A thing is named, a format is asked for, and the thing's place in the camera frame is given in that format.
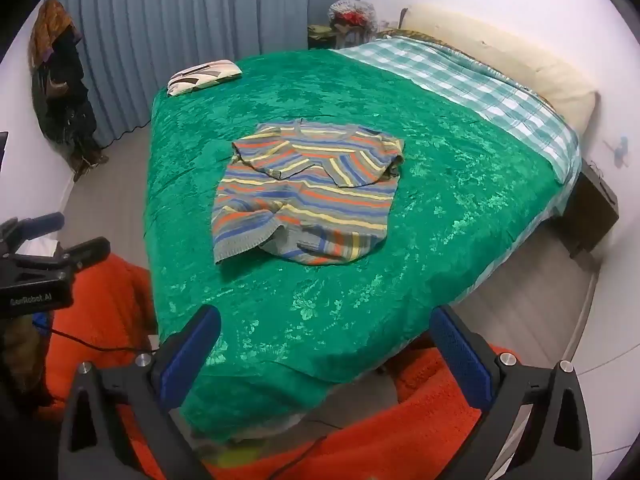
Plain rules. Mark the orange fleece cloth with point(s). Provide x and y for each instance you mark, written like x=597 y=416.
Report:
x=100 y=310

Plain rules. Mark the striped knit sweater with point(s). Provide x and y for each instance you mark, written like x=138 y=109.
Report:
x=300 y=195

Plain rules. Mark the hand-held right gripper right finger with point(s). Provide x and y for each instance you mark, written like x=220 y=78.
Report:
x=460 y=360

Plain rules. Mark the dark green box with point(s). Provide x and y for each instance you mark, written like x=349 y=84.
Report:
x=320 y=36

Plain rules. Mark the green checked bed sheet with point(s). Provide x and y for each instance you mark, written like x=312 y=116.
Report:
x=475 y=80

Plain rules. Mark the dark hanging clothes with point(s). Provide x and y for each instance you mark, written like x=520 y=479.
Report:
x=62 y=95

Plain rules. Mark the pile of clothes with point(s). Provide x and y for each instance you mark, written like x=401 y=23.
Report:
x=352 y=15

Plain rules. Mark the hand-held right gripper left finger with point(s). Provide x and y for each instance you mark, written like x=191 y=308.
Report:
x=190 y=355

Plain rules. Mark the green velvet blanket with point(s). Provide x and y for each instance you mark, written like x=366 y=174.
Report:
x=400 y=240

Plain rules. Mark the cream patterned pillow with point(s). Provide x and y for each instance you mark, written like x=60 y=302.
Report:
x=202 y=76

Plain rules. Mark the dark wooden nightstand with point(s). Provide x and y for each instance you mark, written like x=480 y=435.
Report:
x=592 y=205

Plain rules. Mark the blue pleated curtain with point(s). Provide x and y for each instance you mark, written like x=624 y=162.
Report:
x=175 y=20

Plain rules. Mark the person's left forearm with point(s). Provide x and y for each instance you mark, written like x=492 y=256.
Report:
x=17 y=355

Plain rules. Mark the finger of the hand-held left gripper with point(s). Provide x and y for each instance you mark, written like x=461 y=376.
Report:
x=42 y=222
x=85 y=254

